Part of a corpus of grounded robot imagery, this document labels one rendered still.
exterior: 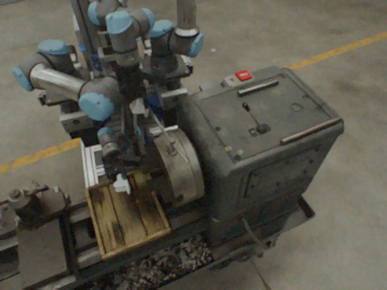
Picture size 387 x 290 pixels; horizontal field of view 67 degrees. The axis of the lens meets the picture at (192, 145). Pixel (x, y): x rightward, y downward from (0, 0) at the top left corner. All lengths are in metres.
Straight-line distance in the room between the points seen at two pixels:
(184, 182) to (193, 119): 0.27
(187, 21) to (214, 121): 0.46
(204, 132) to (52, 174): 1.87
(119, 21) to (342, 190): 2.24
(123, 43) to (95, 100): 0.24
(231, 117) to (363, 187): 1.81
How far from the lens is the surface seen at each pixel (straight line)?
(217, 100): 1.28
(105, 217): 1.43
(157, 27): 1.50
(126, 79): 1.03
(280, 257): 2.31
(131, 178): 1.22
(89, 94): 1.11
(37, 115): 3.36
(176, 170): 1.11
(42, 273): 1.32
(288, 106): 1.31
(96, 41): 1.66
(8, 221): 1.57
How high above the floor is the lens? 2.13
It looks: 52 degrees down
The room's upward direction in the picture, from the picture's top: straight up
